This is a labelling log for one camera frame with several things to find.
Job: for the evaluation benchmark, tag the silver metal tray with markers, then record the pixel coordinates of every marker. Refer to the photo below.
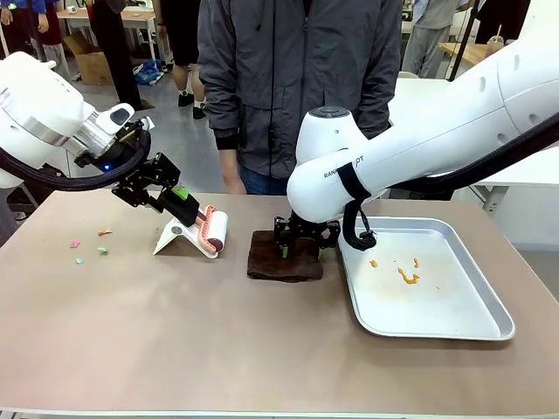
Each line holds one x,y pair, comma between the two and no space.
436,305

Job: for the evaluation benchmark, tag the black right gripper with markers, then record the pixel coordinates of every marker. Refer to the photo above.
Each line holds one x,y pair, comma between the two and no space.
305,230

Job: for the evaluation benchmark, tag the curved orange sauce smear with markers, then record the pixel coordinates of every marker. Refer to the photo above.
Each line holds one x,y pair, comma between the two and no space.
409,280

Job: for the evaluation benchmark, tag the bystander in black trousers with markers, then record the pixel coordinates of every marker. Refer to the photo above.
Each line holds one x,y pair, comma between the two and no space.
115,52

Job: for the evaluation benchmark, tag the person in grey jacket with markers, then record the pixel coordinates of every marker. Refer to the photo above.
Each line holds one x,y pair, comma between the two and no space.
297,65

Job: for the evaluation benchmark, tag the bystander in black shorts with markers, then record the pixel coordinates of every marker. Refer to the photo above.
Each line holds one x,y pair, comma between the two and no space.
185,48

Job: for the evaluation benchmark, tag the bystander in blue shirt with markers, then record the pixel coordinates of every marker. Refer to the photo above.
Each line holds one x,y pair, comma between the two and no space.
48,26

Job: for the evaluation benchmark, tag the orange paper scrap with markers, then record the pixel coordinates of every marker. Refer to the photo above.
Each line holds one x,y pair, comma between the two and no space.
105,232

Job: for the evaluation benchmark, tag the white side table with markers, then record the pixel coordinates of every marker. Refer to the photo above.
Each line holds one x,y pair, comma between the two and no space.
524,174

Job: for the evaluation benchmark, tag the bystander in grey clothes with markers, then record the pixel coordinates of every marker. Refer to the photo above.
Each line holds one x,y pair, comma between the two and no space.
430,39

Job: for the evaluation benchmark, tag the bystander in black clothes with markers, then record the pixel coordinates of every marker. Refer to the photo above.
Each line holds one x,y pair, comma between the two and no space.
502,19

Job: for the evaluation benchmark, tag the drink cup with straw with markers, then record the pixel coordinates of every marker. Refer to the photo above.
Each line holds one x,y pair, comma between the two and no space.
494,40

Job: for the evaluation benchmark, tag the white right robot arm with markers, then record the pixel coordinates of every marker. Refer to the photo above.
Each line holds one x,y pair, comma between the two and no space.
436,126

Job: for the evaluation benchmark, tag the person's right forearm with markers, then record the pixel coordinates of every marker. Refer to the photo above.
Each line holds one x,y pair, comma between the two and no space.
216,96

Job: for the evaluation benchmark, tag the wooden top background desk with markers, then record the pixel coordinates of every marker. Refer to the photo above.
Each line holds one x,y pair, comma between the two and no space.
135,19

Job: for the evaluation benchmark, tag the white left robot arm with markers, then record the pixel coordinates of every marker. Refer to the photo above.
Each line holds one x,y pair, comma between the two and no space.
39,113

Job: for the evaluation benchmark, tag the black metal pole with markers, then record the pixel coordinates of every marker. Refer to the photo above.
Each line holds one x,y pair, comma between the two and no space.
463,39

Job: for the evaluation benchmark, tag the blue plastic bag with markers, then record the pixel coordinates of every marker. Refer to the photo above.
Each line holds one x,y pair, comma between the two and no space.
148,72

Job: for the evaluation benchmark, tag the person's right hand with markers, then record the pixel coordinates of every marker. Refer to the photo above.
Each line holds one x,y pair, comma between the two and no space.
231,172

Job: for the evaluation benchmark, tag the wooden side table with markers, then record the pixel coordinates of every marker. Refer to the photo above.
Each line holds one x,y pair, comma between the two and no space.
465,52

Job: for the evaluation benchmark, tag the cardboard box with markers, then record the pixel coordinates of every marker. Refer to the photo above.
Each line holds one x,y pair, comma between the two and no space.
91,65

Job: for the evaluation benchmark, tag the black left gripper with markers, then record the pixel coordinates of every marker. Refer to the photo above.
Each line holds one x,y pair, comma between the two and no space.
140,176

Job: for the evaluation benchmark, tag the dark brown cloth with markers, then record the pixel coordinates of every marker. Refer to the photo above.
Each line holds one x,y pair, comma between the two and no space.
266,262

